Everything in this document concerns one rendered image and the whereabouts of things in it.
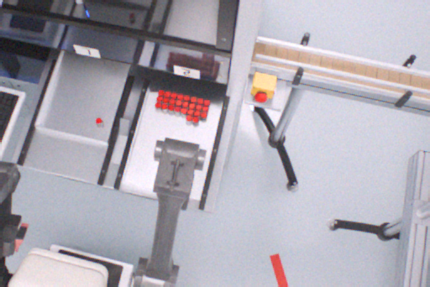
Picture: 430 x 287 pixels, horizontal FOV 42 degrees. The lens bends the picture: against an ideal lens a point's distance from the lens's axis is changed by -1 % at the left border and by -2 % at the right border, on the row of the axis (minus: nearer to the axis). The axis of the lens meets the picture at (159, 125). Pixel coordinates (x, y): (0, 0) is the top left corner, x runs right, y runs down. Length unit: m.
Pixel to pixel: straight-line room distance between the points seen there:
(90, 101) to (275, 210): 1.18
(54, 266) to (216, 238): 1.44
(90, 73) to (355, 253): 1.52
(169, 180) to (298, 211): 1.68
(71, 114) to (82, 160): 0.17
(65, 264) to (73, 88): 0.80
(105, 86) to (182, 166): 0.88
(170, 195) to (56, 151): 0.85
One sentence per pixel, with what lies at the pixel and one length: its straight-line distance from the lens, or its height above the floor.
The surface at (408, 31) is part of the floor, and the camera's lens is 3.29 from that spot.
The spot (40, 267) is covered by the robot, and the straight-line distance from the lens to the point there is 1.39.
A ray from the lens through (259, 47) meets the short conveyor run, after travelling 1.99.
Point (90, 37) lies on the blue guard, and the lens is 1.80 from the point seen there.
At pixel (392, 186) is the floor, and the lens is 2.93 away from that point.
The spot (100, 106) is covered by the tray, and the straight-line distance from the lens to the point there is 1.96.
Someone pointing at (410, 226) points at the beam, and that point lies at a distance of 2.32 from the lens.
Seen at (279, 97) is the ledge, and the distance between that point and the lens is 1.98.
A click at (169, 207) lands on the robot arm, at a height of 1.52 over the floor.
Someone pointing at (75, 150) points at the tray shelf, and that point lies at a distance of 1.93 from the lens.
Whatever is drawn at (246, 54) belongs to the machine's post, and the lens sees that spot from 1.64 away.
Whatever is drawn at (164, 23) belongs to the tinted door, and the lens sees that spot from 1.61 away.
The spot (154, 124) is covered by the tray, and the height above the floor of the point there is 0.88.
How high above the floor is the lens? 2.68
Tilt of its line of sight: 70 degrees down
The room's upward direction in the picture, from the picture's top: 9 degrees counter-clockwise
